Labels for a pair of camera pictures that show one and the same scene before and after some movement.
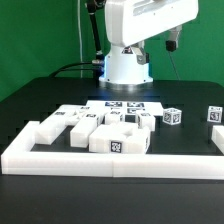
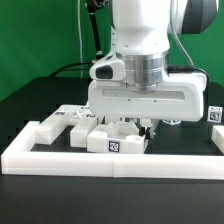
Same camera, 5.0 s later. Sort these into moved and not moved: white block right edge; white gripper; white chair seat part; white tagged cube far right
Moved: white gripper
Not moved: white block right edge; white chair seat part; white tagged cube far right
